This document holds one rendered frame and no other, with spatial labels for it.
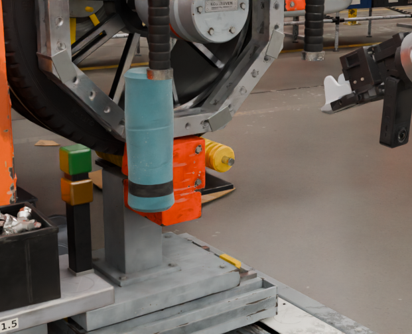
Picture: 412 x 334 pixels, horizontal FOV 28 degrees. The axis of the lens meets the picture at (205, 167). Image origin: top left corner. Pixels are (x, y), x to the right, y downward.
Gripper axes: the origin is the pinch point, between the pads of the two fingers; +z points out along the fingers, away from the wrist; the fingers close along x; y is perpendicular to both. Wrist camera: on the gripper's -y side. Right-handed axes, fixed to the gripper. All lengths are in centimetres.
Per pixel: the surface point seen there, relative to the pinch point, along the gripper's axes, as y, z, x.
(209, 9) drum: 23.9, 13.3, 7.7
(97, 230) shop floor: -5, 150, -36
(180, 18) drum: 24.3, 18.0, 10.9
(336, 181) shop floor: -11, 138, -140
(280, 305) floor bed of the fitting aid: -37, 64, -32
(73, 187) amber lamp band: -1.5, 17.3, 41.4
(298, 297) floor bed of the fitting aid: -37, 64, -38
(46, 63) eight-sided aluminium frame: 23, 34, 31
